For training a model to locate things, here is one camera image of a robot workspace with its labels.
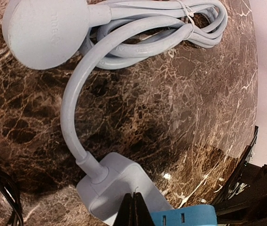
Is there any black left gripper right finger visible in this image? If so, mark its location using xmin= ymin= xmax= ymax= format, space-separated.
xmin=133 ymin=193 xmax=153 ymax=226

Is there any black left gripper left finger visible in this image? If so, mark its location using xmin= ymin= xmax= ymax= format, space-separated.
xmin=115 ymin=193 xmax=133 ymax=226

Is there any blue cube adapter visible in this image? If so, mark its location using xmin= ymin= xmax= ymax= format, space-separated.
xmin=150 ymin=204 xmax=218 ymax=226

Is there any light blue power strip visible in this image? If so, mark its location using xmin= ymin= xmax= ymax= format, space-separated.
xmin=76 ymin=153 xmax=172 ymax=226

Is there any black plug cable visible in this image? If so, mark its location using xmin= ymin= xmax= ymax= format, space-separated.
xmin=0 ymin=170 xmax=24 ymax=226

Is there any light blue coiled cord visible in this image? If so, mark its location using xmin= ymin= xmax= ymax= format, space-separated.
xmin=1 ymin=0 xmax=228 ymax=176

